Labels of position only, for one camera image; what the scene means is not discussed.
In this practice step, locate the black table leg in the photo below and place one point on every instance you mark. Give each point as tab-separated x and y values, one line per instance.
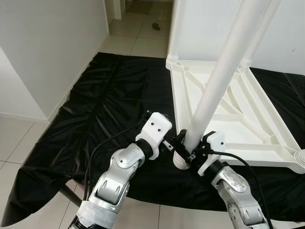
71	195

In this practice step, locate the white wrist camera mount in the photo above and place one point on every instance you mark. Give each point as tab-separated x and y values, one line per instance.
157	125
214	140

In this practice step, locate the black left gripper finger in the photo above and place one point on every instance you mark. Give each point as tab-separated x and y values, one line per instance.
180	139

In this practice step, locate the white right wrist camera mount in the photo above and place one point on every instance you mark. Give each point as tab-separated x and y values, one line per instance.
214	140

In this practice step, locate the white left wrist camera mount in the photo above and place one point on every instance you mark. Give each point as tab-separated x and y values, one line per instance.
157	125

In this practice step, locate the small dark floor object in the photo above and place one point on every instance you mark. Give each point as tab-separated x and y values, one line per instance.
155	25

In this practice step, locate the brown door mat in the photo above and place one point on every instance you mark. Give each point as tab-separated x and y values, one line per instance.
139	5

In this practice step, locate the black table cloth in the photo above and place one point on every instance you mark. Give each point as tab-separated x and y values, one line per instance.
109	95

